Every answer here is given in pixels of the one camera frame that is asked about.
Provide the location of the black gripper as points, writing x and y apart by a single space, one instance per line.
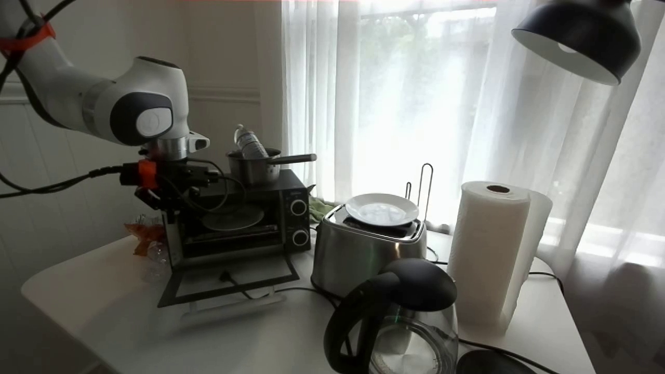
171 187

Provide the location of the black toaster oven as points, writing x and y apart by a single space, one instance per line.
234 237

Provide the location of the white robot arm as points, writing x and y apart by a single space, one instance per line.
146 107

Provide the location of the orange crinkly wrapper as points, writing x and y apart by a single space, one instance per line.
149 232

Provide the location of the white spray bottle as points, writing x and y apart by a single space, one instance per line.
249 144

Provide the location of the silver metal toaster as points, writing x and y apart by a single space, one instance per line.
349 251

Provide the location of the white plate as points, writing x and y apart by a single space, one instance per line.
382 210

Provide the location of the white sheer curtain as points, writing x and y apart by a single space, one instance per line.
379 87

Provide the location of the glass kettle with black lid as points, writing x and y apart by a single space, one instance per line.
398 323

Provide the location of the white paper towel roll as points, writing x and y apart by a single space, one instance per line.
493 247

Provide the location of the black round kettle base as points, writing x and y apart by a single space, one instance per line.
492 362

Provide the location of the black lamp shade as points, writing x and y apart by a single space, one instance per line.
591 38

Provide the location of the silver saucepan with handle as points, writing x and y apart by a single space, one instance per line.
263 171

